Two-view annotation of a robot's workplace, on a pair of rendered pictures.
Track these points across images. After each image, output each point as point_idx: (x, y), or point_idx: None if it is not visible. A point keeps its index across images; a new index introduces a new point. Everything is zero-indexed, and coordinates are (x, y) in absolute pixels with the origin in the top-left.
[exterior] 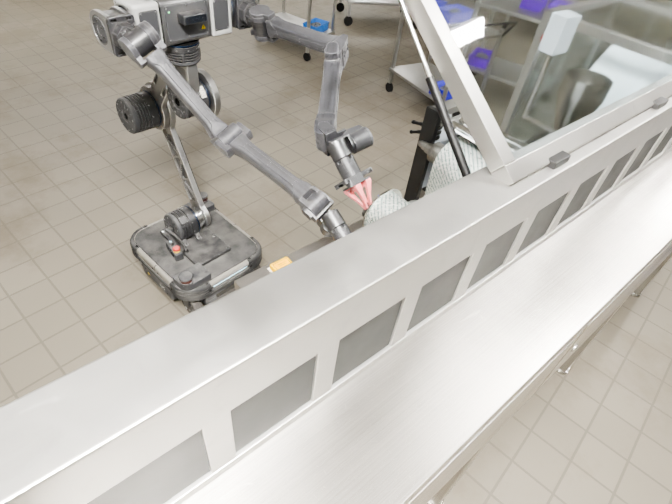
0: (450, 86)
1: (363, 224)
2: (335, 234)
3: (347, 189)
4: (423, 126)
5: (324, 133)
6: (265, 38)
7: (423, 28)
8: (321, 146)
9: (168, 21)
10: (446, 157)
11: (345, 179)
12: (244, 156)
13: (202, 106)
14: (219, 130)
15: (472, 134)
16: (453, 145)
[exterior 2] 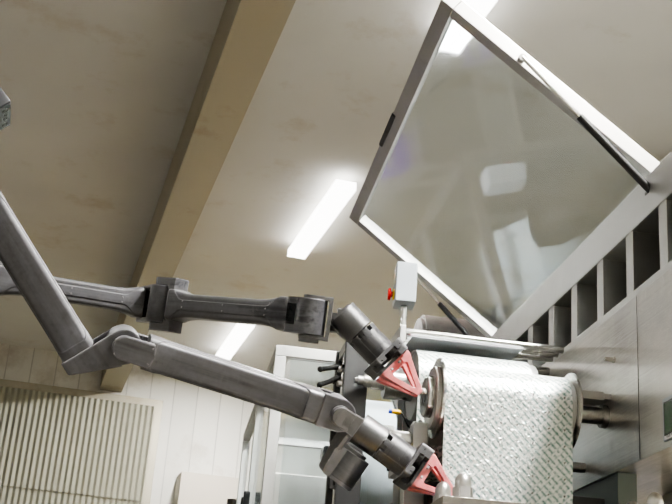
0: (595, 123)
1: (445, 394)
2: (395, 441)
3: (392, 363)
4: (348, 361)
5: (330, 297)
6: None
7: (556, 88)
8: (317, 324)
9: None
10: (431, 358)
11: (399, 337)
12: (180, 360)
13: (62, 292)
14: (91, 339)
15: (629, 152)
16: (624, 158)
